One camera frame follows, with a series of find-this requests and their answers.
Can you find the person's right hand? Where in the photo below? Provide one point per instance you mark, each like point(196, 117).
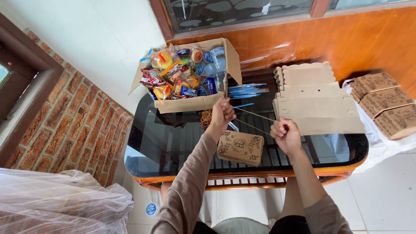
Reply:
point(287, 136)

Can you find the person's left hand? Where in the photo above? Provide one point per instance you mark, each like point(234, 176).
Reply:
point(222, 114)

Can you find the person's right fingers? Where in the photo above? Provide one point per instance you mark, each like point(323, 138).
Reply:
point(280, 127)

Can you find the person's left fingers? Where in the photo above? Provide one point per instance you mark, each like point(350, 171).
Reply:
point(226, 110)

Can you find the tan stretched rubber band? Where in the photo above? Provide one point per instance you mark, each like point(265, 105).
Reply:
point(253, 114)

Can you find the clear plastic wrapper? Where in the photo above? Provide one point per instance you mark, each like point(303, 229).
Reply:
point(233, 126)

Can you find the single blue straw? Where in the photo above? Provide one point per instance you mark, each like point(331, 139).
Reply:
point(243, 105)

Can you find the pile of tan rubber bands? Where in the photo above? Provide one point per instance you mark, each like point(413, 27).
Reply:
point(205, 117)

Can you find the pile of blue wrapped straws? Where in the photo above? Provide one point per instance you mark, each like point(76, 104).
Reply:
point(245, 91)

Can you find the open brown cardboard carton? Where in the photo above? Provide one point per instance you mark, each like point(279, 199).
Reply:
point(195, 103)

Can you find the closed printed kraft snack box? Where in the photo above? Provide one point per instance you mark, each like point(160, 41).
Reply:
point(372, 84)
point(240, 148)
point(398, 123)
point(386, 101)

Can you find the stack of flat kraft boxes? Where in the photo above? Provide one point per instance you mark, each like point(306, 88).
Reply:
point(318, 104)

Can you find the cluster of sealed water cups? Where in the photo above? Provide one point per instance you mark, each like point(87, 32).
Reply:
point(218, 61)

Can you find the heap of assorted snack packets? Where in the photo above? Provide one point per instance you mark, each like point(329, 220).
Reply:
point(169, 76)

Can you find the glass-top wooden table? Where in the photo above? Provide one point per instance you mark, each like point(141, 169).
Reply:
point(169, 146)

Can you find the person's right leg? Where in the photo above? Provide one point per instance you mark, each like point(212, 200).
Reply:
point(291, 198)

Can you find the person's leg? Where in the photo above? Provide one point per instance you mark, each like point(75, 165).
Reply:
point(291, 198)
point(165, 191)

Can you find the white plastic bag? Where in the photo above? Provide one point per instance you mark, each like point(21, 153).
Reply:
point(373, 149)

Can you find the person's black shorts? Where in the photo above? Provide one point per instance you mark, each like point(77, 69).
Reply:
point(289, 226)

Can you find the person's left leg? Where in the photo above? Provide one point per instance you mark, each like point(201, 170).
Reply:
point(165, 191)

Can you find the grey-green stool seat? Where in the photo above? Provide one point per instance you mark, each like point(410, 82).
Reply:
point(240, 227)

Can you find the round blue floor sticker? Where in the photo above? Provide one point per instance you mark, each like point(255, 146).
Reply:
point(151, 209)

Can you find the large translucent plastic bag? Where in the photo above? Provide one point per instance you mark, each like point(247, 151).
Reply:
point(55, 201)

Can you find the patterned glass window with frame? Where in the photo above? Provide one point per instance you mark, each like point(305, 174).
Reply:
point(240, 13)

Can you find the dark wooden door frame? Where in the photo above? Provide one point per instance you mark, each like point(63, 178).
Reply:
point(22, 84)

